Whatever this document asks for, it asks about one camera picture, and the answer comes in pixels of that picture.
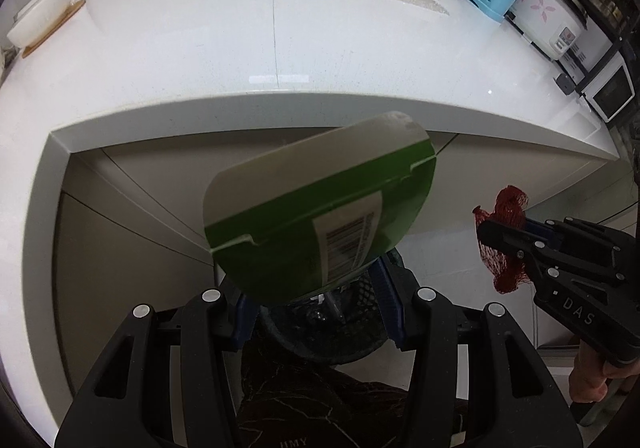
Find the white microwave oven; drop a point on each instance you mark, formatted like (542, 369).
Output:
(612, 87)

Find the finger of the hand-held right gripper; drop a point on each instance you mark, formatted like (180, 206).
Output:
(575, 230)
(515, 248)

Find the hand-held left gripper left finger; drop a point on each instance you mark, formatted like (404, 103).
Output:
(244, 323)

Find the white base cabinet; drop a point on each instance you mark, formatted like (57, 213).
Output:
(150, 208)

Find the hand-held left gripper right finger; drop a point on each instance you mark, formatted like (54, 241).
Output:
(390, 303)

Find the person's right hand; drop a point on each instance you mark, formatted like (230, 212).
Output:
(587, 380)

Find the wooden cutting board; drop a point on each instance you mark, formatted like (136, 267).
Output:
(55, 27)

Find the black mesh trash bin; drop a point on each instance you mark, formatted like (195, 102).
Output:
(320, 333)

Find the dark patterned cloth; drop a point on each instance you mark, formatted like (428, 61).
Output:
(310, 403)

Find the white flower print rice cooker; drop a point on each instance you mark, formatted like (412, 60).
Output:
(545, 12)

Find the red mesh bag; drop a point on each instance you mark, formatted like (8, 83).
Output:
(510, 203)

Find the small grey round object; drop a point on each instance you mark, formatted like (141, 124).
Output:
(564, 83)

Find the green and white carton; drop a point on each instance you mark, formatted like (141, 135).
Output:
(300, 208)

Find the black metal shelf rack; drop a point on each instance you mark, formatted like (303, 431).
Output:
(600, 60)

